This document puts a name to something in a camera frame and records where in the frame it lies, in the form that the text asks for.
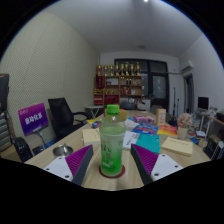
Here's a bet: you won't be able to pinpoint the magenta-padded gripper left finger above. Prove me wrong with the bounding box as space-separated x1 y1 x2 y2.
43 144 95 186

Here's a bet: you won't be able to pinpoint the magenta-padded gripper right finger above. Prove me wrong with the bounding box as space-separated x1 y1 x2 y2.
130 143 184 186

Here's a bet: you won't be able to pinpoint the green tea plastic bottle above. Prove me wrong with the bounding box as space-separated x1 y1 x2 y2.
99 104 127 178

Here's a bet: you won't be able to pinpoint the stainless steel cup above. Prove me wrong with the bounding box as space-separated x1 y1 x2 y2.
52 143 74 158

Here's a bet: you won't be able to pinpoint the large cream book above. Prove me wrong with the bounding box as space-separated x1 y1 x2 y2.
160 135 194 158

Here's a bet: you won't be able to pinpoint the teal book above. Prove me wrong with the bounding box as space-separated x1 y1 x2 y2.
134 133 162 155

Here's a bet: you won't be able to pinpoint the orange book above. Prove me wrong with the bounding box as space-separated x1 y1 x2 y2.
156 124 179 138

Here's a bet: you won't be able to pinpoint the flat round red coaster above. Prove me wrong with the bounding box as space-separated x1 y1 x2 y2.
98 163 127 179

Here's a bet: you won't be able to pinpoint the blue book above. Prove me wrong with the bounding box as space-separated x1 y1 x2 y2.
132 122 160 136

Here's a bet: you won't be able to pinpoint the white book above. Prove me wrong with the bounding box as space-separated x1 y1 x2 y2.
122 130 141 150

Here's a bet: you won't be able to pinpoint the small cream book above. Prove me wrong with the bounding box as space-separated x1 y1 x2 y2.
81 128 102 146

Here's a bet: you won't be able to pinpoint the black bag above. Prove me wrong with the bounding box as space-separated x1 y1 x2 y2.
12 135 34 163

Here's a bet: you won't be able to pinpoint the black office chair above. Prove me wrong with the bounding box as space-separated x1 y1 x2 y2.
47 97 89 141

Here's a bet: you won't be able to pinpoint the orange and white card box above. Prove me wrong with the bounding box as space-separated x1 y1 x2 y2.
155 108 168 127

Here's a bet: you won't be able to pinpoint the pink flowers in white pot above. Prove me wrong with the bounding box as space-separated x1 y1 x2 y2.
176 112 194 140

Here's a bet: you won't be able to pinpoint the pink tissue pack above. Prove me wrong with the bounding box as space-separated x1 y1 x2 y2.
133 115 155 125

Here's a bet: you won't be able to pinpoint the purple sign board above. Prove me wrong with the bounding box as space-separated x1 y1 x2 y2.
17 102 50 137

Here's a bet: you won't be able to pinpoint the white round stool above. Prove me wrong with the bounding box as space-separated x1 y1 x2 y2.
213 139 224 161

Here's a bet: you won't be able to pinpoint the grey ribbed suitcase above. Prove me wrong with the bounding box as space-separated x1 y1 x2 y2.
0 111 14 153

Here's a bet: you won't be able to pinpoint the small round side table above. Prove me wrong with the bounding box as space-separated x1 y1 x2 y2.
84 105 106 119

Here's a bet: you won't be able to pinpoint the wooden side desk white legs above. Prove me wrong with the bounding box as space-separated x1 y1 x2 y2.
194 109 224 161

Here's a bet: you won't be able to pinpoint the black computer monitor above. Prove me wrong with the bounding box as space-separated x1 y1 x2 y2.
197 96 210 112

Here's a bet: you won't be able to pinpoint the black framed window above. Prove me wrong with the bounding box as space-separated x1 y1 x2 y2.
114 58 169 111

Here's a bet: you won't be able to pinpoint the wooden shelf unit with trophies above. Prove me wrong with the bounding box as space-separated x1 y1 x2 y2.
93 61 144 107

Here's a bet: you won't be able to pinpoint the dark hard case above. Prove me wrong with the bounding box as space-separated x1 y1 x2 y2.
0 73 10 114

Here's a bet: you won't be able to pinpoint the white air conditioner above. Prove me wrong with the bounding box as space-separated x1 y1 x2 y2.
179 59 194 74

